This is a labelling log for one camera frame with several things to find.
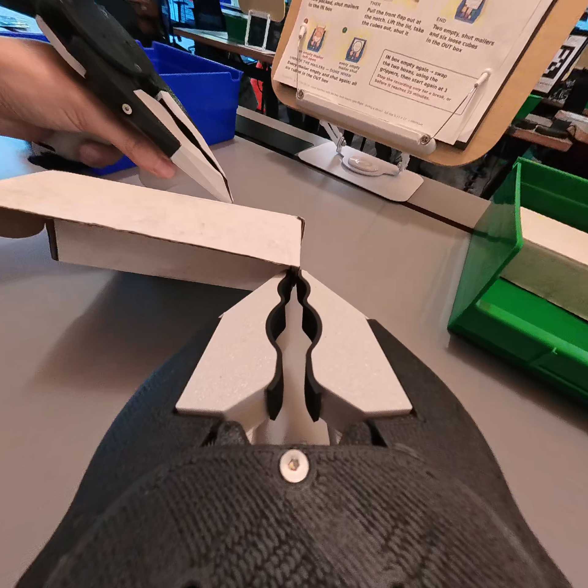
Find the green plastic bin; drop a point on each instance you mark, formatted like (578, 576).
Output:
(491, 285)

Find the grey desk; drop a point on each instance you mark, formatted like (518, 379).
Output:
(92, 344)

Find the white cardboard mailer box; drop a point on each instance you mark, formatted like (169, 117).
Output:
(151, 229)
(546, 266)

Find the person's left hand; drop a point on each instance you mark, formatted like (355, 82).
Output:
(50, 101)

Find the instruction sheet on clipboard stand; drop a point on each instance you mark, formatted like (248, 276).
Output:
(514, 115)

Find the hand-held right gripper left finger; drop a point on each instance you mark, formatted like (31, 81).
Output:
(225, 367)

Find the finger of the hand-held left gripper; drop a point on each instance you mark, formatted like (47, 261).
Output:
(195, 133)
(197, 167)

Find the blue plastic bin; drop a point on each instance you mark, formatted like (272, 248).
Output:
(202, 101)

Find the small wooden board stand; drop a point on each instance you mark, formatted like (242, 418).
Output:
(259, 20)

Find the brown office desk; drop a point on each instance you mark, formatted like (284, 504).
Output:
(216, 39)

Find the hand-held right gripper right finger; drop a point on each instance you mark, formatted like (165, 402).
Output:
(358, 367)

